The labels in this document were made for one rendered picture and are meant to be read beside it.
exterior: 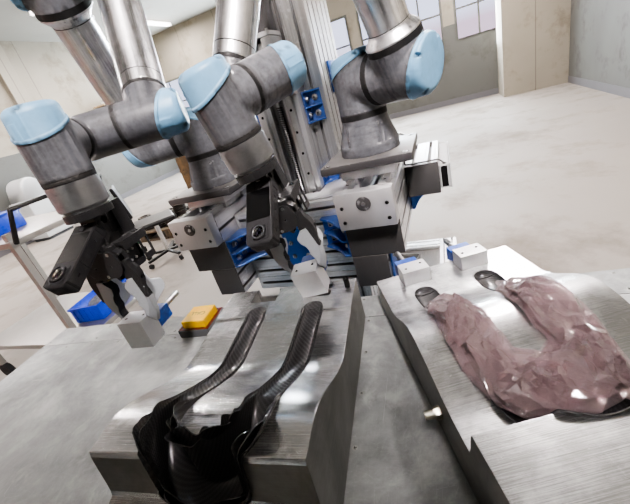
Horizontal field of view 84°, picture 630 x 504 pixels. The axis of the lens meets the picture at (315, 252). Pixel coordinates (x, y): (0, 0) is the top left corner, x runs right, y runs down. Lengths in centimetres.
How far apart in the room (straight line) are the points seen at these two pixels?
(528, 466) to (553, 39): 861
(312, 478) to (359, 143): 71
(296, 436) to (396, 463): 16
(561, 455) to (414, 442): 19
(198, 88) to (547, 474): 54
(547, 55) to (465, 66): 159
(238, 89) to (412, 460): 52
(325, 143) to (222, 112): 65
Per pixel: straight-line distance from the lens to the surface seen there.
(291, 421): 39
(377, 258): 89
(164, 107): 66
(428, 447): 51
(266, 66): 57
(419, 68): 78
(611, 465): 39
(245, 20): 73
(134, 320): 67
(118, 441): 50
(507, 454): 38
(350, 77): 88
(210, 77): 52
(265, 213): 53
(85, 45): 101
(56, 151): 61
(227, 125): 53
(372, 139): 89
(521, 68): 874
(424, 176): 104
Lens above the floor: 122
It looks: 24 degrees down
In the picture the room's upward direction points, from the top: 17 degrees counter-clockwise
